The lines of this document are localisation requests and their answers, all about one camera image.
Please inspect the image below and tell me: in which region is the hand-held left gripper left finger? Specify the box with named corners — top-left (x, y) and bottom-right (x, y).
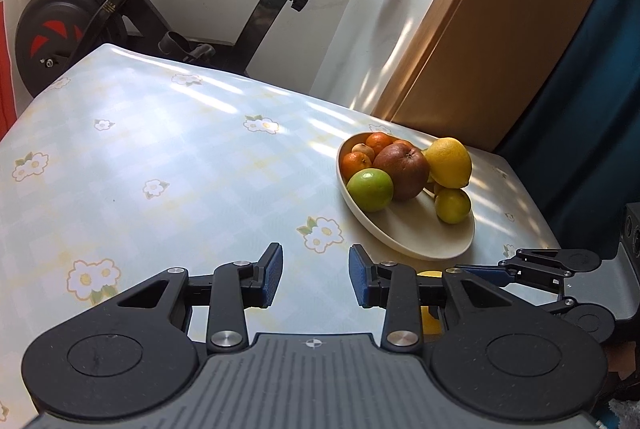
top-left (102, 243), bottom-right (284, 354)

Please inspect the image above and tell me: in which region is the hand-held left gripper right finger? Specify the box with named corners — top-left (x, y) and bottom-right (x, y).
top-left (348, 244), bottom-right (533, 354)

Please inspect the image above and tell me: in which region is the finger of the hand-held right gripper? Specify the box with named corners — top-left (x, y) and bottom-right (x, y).
top-left (537, 294), bottom-right (576, 316)
top-left (456, 249), bottom-right (581, 295)

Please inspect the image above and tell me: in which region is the yellow lemon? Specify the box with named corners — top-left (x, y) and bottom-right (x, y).
top-left (416, 270), bottom-right (443, 335)
top-left (424, 137), bottom-right (473, 188)

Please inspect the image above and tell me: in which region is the cream oval plate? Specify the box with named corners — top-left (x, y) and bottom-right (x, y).
top-left (336, 132), bottom-right (476, 261)

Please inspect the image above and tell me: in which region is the yellow-green apple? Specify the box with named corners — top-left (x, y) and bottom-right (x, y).
top-left (434, 188), bottom-right (472, 225)

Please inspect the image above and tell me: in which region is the green apple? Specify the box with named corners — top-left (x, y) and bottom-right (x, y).
top-left (347, 169), bottom-right (395, 212)

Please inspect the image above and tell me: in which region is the small tangerine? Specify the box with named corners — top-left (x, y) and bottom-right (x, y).
top-left (341, 153), bottom-right (373, 180)

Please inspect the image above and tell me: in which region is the red-brown apple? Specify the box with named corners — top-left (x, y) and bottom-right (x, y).
top-left (372, 144), bottom-right (431, 202)

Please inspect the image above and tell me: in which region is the large tangerine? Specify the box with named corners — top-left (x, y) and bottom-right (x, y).
top-left (366, 132), bottom-right (396, 154)

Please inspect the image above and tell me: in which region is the dark teal curtain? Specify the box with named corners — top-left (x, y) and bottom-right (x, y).
top-left (497, 0), bottom-right (640, 260)

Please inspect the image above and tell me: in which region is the wooden board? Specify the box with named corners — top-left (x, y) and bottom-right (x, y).
top-left (372, 0), bottom-right (623, 154)

